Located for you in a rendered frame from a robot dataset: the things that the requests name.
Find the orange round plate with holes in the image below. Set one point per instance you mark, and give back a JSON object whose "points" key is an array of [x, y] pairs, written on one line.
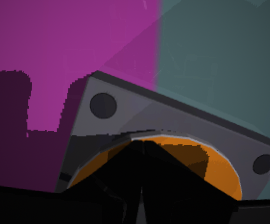
{"points": [[199, 156]]}

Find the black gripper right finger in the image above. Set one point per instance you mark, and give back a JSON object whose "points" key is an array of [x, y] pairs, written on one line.
{"points": [[173, 194]]}

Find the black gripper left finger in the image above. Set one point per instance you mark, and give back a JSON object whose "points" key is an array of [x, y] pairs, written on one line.
{"points": [[110, 195]]}

